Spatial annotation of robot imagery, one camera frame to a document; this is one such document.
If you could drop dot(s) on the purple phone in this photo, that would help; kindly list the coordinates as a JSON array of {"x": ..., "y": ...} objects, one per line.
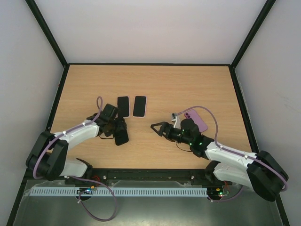
[{"x": 192, "y": 114}]

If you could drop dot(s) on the white slotted cable duct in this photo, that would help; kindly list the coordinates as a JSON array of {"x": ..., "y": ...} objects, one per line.
[{"x": 119, "y": 192}]

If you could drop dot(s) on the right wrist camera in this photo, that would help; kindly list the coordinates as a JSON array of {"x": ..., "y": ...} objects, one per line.
[{"x": 176, "y": 121}]

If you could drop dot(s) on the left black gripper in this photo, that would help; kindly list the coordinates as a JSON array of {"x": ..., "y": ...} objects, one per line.
[{"x": 122, "y": 125}]

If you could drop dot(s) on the black phone case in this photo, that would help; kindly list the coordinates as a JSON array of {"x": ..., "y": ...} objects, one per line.
[{"x": 121, "y": 137}]

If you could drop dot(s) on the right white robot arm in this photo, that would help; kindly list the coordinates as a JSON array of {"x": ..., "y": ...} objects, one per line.
[{"x": 258, "y": 171}]

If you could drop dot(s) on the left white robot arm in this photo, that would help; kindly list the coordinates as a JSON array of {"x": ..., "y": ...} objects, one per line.
[{"x": 48, "y": 157}]

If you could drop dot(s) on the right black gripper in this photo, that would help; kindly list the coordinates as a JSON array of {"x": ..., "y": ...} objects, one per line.
[{"x": 165, "y": 129}]

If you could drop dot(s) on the black aluminium frame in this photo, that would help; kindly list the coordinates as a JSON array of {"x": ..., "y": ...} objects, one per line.
[{"x": 174, "y": 52}]

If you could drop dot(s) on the pink phone case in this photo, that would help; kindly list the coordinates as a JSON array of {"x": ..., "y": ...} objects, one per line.
[
  {"x": 146, "y": 107},
  {"x": 129, "y": 106}
]

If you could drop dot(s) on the black phone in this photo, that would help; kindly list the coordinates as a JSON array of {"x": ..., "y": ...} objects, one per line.
[
  {"x": 123, "y": 106},
  {"x": 139, "y": 106}
]

